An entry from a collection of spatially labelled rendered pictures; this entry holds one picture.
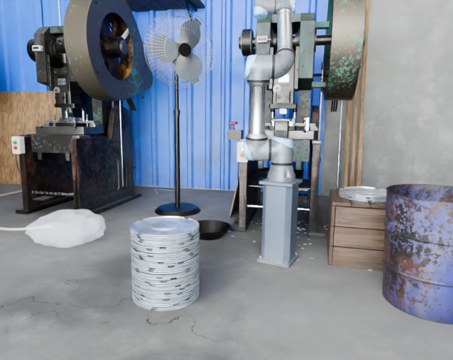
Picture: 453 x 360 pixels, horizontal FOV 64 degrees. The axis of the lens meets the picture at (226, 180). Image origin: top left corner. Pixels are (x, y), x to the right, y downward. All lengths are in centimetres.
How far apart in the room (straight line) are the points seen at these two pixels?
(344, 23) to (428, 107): 188
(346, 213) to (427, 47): 245
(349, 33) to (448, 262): 140
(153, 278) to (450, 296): 114
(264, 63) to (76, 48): 148
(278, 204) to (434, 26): 272
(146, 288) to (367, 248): 115
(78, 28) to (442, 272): 255
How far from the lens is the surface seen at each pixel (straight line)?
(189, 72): 300
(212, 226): 255
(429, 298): 166
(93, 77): 286
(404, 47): 404
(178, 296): 155
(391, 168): 399
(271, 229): 196
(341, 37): 237
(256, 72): 184
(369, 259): 207
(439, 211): 154
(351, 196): 205
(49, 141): 319
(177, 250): 147
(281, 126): 254
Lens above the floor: 76
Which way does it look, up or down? 9 degrees down
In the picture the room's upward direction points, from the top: 1 degrees clockwise
